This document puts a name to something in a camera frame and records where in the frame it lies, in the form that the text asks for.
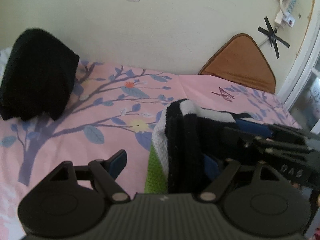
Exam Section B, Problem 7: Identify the green black white knit sweater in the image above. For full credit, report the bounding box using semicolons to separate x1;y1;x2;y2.
144;99;253;194

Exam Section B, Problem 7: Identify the black folded garment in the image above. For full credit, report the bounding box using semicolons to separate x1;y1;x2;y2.
1;28;80;121

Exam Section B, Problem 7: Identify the pink floral bed sheet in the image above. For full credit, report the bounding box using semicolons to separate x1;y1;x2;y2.
1;62;298;239

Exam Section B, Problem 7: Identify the brown cushion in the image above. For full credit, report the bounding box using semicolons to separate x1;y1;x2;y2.
199;33;276;94

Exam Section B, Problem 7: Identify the white window frame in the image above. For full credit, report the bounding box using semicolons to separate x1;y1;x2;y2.
278;18;319;134

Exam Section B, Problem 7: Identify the white power strip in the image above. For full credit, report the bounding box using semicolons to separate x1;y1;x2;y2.
274;0;296;28

